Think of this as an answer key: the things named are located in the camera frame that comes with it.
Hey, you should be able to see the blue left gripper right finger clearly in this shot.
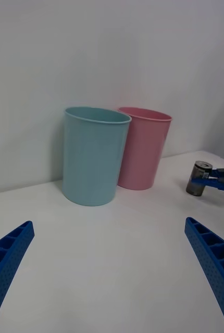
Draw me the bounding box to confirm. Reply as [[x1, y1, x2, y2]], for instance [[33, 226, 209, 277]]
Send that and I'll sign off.
[[184, 216, 224, 333]]

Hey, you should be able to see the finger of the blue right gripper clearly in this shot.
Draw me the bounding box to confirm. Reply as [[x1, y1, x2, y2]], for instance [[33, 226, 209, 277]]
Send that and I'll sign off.
[[209, 168, 224, 179], [191, 176, 224, 193]]

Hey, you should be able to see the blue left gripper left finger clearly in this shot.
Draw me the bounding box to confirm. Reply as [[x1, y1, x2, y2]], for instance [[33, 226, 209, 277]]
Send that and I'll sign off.
[[0, 220, 35, 333]]

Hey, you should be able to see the dark grey drink can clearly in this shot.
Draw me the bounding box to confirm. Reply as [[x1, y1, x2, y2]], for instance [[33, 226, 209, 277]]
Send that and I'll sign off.
[[186, 160, 213, 196]]

